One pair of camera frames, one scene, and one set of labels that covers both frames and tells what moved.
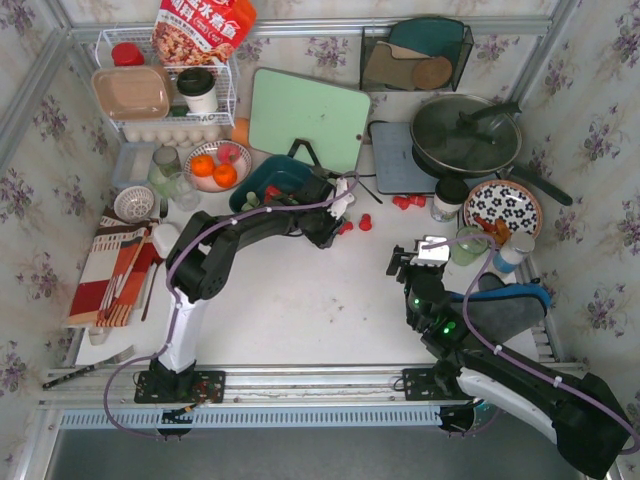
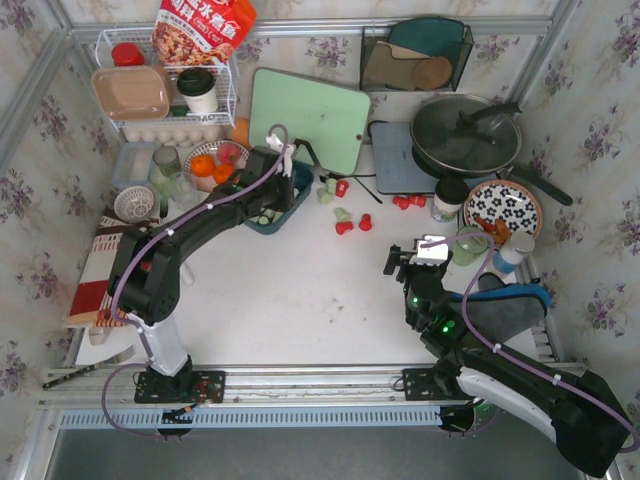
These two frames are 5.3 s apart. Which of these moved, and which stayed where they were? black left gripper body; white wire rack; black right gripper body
Moved: black left gripper body
Stayed: white wire rack; black right gripper body
